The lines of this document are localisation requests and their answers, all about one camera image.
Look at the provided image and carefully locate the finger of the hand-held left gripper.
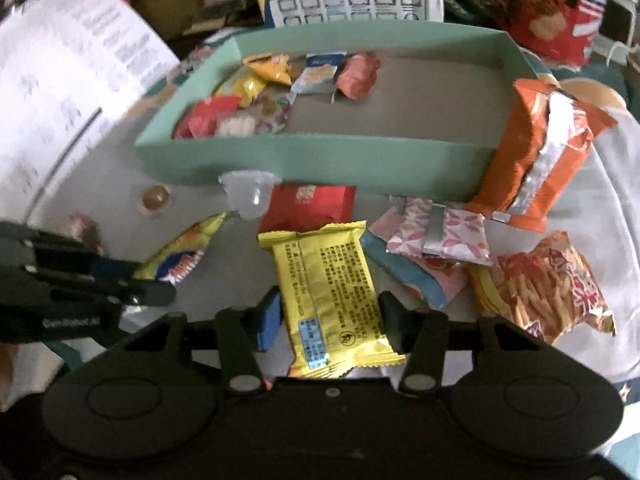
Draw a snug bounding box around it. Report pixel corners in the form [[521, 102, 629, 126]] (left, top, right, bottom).
[[0, 222, 146, 281], [85, 279, 177, 308]]

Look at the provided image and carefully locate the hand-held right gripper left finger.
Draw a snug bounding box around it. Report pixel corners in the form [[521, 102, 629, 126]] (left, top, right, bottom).
[[107, 286, 284, 396]]

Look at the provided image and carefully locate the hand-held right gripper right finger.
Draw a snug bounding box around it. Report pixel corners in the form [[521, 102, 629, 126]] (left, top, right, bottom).
[[377, 290, 546, 396]]

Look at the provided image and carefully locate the cartoon print candy packet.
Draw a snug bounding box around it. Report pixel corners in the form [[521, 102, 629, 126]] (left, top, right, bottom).
[[67, 212, 106, 256]]

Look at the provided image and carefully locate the yellow foil snack packet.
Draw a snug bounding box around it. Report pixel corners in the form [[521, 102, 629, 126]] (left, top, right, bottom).
[[132, 212, 228, 283]]

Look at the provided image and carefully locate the large yellow snack packet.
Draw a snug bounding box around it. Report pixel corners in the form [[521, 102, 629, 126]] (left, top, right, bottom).
[[257, 221, 407, 380]]

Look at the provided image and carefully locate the small red snack packet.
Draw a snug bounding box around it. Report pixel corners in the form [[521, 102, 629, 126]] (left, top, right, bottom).
[[174, 95, 241, 139]]

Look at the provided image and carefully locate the white pink candy packet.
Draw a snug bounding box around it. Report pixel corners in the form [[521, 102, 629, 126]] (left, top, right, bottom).
[[217, 115, 256, 137]]

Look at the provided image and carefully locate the pink speckled snack packet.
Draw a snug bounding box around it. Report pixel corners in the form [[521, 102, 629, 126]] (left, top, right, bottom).
[[252, 87, 296, 133]]

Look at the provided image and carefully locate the green cardboard box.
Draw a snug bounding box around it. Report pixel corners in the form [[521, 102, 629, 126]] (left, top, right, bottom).
[[134, 20, 538, 201]]

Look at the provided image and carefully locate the yellow candy packet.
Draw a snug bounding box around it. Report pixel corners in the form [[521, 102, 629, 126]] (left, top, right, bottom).
[[215, 72, 268, 108]]

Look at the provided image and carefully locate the salmon red snack packet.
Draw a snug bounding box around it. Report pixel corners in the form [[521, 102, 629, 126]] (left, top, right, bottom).
[[334, 52, 382, 101]]

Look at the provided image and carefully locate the blue white snack packet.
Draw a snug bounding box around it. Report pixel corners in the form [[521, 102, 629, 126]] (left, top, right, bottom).
[[290, 51, 348, 96]]

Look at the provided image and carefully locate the teal edged pink packet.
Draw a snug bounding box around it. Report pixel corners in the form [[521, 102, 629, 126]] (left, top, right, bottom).
[[360, 207, 473, 311]]

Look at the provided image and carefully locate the brown candy in clear cup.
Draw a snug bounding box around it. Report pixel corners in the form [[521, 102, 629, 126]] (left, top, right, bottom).
[[131, 184, 173, 218]]

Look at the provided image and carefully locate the pink patterned snack packet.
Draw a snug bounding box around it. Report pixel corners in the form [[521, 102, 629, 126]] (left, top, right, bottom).
[[385, 199, 493, 267]]

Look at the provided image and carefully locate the clear jelly cup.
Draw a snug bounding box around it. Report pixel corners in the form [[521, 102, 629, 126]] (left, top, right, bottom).
[[218, 170, 281, 220]]

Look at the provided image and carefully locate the fries print snack bag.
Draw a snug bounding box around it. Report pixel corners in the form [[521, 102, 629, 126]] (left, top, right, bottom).
[[467, 232, 617, 346]]

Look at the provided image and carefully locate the white instruction sheet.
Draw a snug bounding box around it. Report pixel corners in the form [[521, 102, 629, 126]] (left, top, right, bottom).
[[0, 0, 181, 221]]

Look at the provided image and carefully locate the orange snack bag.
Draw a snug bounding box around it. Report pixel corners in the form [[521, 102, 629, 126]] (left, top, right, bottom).
[[465, 79, 620, 233]]

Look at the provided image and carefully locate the printed blanket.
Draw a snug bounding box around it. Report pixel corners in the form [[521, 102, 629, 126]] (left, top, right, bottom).
[[20, 27, 640, 471]]

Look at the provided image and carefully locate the red cookie tin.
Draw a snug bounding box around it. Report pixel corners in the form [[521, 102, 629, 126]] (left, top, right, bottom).
[[495, 0, 611, 66]]

